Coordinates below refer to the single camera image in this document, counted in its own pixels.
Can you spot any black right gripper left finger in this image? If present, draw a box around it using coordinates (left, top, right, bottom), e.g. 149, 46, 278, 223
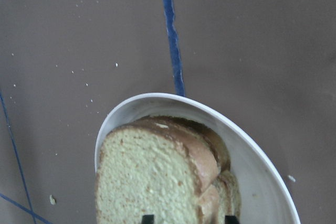
141, 215, 154, 224

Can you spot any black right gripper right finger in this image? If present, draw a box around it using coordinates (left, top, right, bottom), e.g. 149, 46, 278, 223
225, 215, 240, 224

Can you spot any bread slice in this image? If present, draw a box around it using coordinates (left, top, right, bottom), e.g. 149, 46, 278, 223
200, 126, 242, 223
95, 117, 219, 223

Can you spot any white round plate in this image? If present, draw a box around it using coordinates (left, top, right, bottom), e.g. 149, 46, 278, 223
94, 93, 300, 223

